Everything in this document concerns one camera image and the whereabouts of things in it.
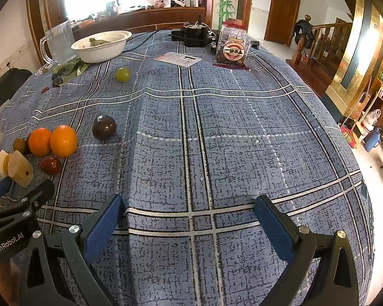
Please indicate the small red jujube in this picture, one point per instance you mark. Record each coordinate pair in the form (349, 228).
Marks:
(44, 90)

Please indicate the blue plaid tablecloth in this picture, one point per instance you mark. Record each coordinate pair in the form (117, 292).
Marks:
(210, 134)

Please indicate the clear snack packet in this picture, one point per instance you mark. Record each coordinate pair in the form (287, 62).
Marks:
(231, 51)

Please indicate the red dustpan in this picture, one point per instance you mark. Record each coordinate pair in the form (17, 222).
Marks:
(349, 134)

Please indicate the small brown kiwi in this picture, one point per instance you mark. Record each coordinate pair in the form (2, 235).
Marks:
(19, 145)

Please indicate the green leaf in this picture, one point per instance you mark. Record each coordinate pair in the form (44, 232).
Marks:
(97, 42)

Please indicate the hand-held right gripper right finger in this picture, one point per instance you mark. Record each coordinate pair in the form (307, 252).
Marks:
(274, 226)

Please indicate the leafy greens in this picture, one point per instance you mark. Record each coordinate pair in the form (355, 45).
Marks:
(73, 68)

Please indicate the wooden stair railing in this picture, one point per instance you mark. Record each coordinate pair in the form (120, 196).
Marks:
(332, 35)

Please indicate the white plastic bag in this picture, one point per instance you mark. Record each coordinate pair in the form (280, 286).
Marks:
(370, 119)

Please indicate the white apple chunk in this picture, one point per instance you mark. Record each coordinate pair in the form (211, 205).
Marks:
(0, 162)

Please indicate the pale apple slice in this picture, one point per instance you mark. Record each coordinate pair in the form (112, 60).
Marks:
(20, 169)

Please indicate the black power adapter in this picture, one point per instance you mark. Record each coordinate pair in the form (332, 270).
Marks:
(255, 43)

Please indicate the green grape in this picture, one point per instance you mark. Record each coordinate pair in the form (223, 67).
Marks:
(123, 74)

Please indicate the green bamboo wall decal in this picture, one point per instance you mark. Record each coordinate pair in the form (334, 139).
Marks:
(225, 3)

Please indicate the black electronic device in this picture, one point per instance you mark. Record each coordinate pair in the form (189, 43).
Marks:
(194, 35)

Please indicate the white and red paper card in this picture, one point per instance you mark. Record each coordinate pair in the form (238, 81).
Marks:
(178, 59)

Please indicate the wooden door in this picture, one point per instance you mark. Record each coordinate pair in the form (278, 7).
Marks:
(282, 16)

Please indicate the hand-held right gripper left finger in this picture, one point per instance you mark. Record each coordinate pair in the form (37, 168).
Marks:
(103, 223)

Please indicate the blue bucket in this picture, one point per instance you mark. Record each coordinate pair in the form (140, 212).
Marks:
(371, 140)

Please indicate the white bowl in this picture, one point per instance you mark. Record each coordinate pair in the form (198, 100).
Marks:
(99, 54)

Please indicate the wooden counter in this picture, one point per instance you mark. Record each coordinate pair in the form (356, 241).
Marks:
(146, 17)

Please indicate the orange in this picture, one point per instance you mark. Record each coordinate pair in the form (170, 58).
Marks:
(63, 142)
(40, 142)

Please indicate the black jacket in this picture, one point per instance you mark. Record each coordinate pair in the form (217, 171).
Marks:
(303, 30)

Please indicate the dark plum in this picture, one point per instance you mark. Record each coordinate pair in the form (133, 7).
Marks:
(57, 83)
(56, 76)

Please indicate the black chair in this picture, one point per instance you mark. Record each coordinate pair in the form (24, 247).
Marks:
(6, 83)

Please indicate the dark purple passion fruit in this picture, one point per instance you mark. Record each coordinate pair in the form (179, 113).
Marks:
(104, 127)

